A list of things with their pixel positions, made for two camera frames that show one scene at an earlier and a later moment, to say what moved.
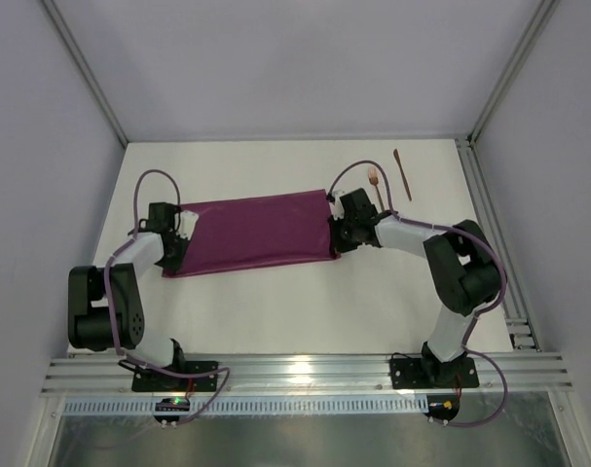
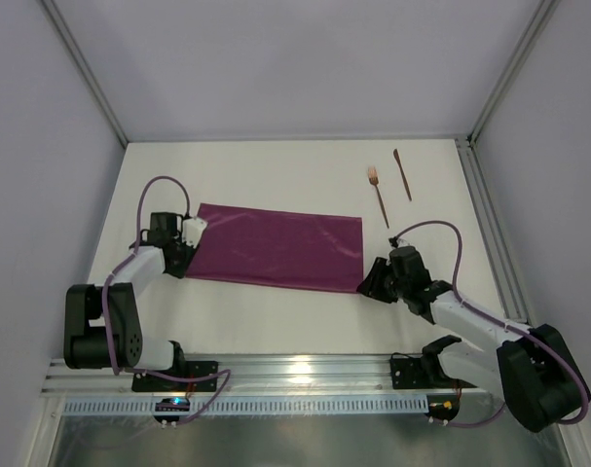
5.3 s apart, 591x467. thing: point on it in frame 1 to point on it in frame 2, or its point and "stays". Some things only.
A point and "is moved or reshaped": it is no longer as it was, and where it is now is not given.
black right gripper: (340, 237) to (382, 280)
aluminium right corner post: (535, 26) stays
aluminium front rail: (352, 376) stays
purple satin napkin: (252, 232) is moved or reshaped
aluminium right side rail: (520, 333) stays
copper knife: (403, 174) stays
